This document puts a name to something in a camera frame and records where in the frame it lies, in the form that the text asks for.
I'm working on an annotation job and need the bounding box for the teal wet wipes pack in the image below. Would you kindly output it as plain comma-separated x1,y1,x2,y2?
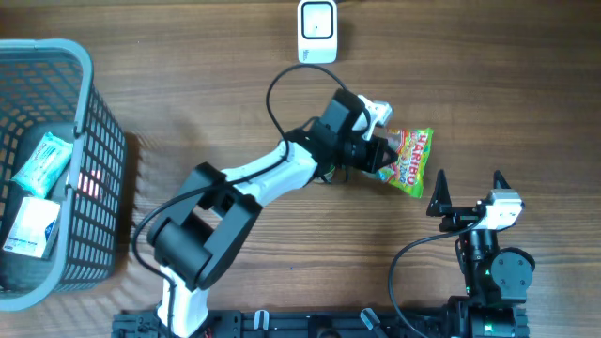
10,132,73,198

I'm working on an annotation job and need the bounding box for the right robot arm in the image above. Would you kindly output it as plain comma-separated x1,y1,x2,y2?
426,170,535,338

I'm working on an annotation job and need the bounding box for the grey plastic basket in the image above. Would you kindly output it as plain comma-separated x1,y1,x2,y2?
1,38,128,312

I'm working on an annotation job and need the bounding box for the small red tissue pack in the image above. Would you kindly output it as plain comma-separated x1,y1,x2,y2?
77,169,103,200

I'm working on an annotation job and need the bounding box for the white barcode scanner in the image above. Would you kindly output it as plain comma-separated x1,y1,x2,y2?
297,0,338,64

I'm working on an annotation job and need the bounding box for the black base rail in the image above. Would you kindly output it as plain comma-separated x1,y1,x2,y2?
111,307,531,338

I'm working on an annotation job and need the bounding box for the Haribo gummy candy bag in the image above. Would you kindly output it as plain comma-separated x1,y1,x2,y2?
366,128,434,198

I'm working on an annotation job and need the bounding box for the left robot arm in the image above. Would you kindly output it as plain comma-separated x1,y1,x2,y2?
146,89,397,337

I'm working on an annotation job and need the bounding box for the white cardboard box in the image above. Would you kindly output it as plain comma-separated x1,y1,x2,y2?
2,196,60,259

